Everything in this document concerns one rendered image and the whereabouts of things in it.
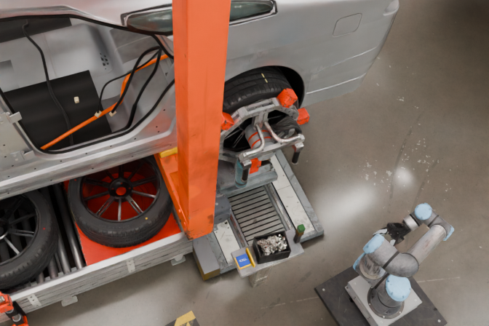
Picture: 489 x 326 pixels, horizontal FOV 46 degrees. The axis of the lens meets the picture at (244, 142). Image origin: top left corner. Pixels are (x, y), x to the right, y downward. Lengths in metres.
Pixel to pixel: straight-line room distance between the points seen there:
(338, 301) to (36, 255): 1.85
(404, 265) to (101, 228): 1.80
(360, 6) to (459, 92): 2.20
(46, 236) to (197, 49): 1.93
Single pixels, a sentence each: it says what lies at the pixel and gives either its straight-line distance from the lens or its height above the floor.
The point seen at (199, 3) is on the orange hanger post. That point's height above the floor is 2.45.
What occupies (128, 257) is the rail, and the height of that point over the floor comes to 0.39.
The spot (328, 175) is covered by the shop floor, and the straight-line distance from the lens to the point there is 4.49.
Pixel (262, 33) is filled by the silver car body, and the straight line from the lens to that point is 3.08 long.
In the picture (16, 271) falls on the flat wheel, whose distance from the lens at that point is 3.66.
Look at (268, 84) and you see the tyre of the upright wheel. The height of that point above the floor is 1.17.
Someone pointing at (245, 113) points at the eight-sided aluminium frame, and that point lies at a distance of 3.31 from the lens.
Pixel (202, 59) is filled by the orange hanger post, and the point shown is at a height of 2.16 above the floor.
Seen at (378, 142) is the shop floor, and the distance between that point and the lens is 4.76.
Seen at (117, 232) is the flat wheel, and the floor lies 0.50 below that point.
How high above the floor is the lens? 3.80
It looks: 57 degrees down
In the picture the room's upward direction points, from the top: 8 degrees clockwise
